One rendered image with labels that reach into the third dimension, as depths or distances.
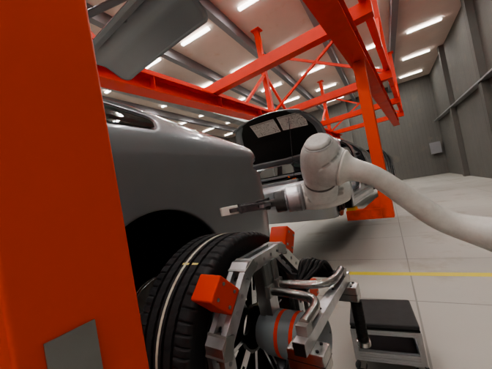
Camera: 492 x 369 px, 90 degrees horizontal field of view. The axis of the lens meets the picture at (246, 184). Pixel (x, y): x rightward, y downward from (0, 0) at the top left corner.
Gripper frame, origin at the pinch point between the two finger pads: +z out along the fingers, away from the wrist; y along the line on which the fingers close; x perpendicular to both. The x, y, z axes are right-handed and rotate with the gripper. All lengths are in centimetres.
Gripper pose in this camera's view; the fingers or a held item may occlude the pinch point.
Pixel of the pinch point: (230, 210)
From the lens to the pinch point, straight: 89.4
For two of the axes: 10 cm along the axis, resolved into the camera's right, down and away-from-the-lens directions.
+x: -2.0, -9.8, 0.1
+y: 1.8, -0.3, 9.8
